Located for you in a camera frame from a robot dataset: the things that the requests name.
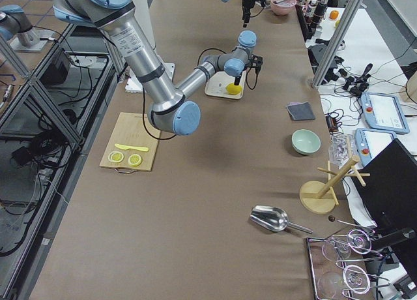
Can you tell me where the mint green bowl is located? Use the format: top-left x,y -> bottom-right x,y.
291,129 -> 321,155

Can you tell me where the upper teach pendant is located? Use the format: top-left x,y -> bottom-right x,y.
360,92 -> 410,134

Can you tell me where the grey folded cloth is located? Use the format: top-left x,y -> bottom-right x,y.
286,102 -> 315,121

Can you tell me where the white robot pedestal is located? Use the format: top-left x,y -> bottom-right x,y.
124,0 -> 175,94

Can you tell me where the beige plastic tray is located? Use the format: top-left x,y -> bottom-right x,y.
205,70 -> 246,100

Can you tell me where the metal scoop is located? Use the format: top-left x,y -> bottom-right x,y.
250,205 -> 313,234

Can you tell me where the wooden mug tree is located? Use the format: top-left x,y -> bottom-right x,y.
299,155 -> 370,215

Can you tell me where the teach pendant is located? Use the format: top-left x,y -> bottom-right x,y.
360,92 -> 410,134
354,128 -> 397,166

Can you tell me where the metal glass rack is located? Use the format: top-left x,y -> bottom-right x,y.
306,228 -> 391,299

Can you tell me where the right lemon slice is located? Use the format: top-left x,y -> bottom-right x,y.
128,153 -> 143,167

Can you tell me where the pink bowl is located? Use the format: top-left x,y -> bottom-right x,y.
270,0 -> 297,16

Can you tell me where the aluminium frame post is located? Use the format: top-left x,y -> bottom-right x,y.
311,0 -> 363,89

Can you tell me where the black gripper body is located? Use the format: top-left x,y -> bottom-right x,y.
235,73 -> 242,82

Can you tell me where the lower teach pendant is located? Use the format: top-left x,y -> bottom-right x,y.
354,128 -> 397,166

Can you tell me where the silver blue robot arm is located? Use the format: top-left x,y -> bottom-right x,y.
53,0 -> 257,136

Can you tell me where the yellow plastic knife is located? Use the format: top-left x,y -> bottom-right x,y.
114,143 -> 149,152

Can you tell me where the black monitor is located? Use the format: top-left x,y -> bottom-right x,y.
353,139 -> 416,229

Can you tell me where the lemon slice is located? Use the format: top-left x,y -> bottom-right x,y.
128,153 -> 143,167
108,151 -> 124,164

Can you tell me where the left lemon slice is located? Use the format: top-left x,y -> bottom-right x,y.
108,151 -> 124,164

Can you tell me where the wooden cutting board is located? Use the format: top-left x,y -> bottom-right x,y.
100,112 -> 161,172

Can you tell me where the yellow lemon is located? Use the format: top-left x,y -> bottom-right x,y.
225,83 -> 242,95

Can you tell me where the orange fruit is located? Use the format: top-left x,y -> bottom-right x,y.
329,10 -> 339,20

